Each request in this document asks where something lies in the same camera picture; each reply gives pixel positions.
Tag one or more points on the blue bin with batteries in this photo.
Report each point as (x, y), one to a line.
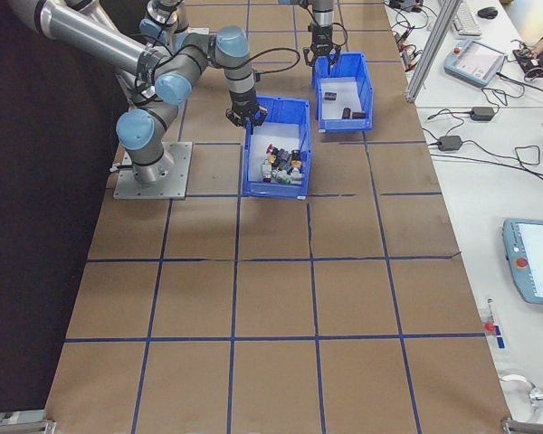
(344, 125)

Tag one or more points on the blue bin with push buttons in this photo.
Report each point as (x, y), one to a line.
(276, 190)

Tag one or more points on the small dark battery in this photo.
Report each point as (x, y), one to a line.
(330, 95)

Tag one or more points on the dark maroon battery cell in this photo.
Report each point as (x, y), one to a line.
(346, 113)

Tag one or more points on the small grey connector box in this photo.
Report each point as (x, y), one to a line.
(409, 58)
(400, 37)

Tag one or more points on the dark grey device box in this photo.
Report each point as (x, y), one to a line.
(407, 4)

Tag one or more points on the person hand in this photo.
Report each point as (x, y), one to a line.
(542, 46)

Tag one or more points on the pile of small mixed parts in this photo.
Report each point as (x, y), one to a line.
(278, 133)

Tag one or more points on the red mushroom push button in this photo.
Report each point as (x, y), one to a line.
(269, 148)

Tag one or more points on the white foam bin liner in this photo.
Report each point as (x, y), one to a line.
(344, 88)

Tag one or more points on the black head push button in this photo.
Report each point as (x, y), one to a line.
(295, 156)

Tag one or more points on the silver white push button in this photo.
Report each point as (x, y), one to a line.
(284, 174)

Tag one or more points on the white keyboard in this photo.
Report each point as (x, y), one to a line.
(467, 20)

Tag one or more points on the teach pendant pink screen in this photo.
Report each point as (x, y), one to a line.
(475, 61)

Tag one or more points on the black power adapter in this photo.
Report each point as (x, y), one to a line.
(449, 143)
(483, 114)

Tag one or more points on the black computer mouse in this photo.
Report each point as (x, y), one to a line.
(487, 12)

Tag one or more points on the small black electronic device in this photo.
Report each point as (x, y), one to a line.
(525, 59)

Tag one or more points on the teach pendant white screen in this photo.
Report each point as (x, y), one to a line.
(525, 271)

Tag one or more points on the blue tape piece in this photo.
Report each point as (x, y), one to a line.
(502, 342)

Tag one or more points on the white curved strip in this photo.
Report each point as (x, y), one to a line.
(513, 375)

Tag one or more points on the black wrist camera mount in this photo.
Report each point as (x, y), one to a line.
(321, 32)

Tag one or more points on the white switch small red head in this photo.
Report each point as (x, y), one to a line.
(267, 174)

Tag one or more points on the white contact block switch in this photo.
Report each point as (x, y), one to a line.
(298, 172)

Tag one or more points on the white square base plate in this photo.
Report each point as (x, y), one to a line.
(199, 30)
(181, 181)

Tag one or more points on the aluminium profile post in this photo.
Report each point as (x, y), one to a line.
(430, 54)

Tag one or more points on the black frame cover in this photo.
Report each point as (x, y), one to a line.
(27, 226)

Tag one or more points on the metal frame bar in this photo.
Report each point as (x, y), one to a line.
(22, 425)

